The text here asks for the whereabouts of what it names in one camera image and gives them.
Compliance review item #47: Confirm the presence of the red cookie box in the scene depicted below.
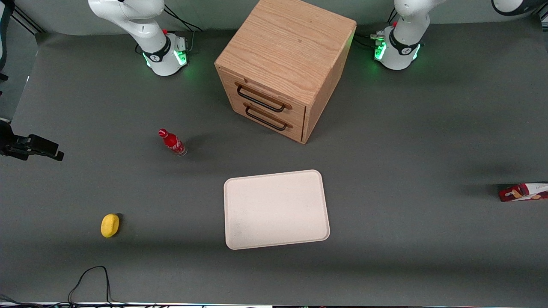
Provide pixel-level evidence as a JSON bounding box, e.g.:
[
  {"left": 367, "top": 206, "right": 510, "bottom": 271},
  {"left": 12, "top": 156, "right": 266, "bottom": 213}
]
[{"left": 498, "top": 183, "right": 548, "bottom": 202}]

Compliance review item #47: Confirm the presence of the beige plastic tray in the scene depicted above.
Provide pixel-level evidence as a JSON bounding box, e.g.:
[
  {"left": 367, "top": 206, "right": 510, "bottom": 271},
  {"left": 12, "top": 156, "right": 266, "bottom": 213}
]
[{"left": 223, "top": 169, "right": 331, "bottom": 250}]

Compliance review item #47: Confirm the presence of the red cola bottle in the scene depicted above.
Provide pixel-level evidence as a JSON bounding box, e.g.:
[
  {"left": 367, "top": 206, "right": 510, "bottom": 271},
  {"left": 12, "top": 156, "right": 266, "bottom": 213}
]
[{"left": 158, "top": 128, "right": 188, "bottom": 157}]

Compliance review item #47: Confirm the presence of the wooden drawer cabinet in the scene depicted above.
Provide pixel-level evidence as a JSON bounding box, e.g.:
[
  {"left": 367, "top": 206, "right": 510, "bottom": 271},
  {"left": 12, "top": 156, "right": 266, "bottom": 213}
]
[{"left": 214, "top": 0, "right": 357, "bottom": 145}]

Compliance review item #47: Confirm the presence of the yellow lemon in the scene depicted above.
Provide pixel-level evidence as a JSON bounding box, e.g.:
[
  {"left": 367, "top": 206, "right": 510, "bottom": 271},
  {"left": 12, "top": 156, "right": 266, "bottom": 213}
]
[{"left": 101, "top": 213, "right": 120, "bottom": 238}]

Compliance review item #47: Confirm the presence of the black drawer handle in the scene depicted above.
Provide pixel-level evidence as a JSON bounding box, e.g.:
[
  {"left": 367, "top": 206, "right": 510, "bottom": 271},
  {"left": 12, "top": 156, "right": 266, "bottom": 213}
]
[
  {"left": 244, "top": 105, "right": 289, "bottom": 131},
  {"left": 236, "top": 85, "right": 287, "bottom": 113}
]

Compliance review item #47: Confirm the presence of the black left arm base cable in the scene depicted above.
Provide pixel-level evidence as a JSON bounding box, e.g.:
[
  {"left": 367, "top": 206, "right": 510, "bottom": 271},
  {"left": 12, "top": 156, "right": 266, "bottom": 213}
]
[{"left": 355, "top": 9, "right": 399, "bottom": 48}]

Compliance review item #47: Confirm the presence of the black arm base cable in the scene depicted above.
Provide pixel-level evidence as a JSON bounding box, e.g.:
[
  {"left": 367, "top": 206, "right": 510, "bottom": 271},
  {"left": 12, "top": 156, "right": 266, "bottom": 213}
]
[
  {"left": 355, "top": 9, "right": 399, "bottom": 48},
  {"left": 164, "top": 4, "right": 203, "bottom": 54}
]

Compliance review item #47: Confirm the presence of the black right arm base cable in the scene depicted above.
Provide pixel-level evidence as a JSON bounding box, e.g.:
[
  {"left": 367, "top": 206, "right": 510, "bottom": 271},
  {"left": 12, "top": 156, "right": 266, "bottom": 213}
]
[{"left": 164, "top": 4, "right": 203, "bottom": 54}]

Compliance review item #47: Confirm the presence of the black looped cable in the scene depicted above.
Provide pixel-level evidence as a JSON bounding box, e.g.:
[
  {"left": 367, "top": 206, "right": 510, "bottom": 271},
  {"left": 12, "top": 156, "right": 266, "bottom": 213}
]
[{"left": 64, "top": 266, "right": 129, "bottom": 308}]

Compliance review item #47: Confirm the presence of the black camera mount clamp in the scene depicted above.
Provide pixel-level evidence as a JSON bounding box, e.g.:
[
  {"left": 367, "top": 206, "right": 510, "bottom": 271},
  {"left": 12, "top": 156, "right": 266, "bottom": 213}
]
[{"left": 0, "top": 121, "right": 65, "bottom": 162}]

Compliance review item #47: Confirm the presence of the black stand strap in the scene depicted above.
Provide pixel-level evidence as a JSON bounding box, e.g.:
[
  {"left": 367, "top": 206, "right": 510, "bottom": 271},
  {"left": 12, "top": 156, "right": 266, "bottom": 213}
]
[{"left": 0, "top": 0, "right": 16, "bottom": 83}]

